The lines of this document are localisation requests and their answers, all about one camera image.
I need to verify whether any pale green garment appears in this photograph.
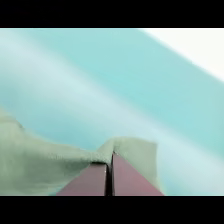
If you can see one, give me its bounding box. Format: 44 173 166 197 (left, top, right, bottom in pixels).
0 107 161 197

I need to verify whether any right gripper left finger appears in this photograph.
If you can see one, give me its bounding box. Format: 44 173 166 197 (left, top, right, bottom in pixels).
55 161 110 197

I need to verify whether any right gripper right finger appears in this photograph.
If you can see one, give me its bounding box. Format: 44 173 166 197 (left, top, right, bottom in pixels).
111 151 165 197

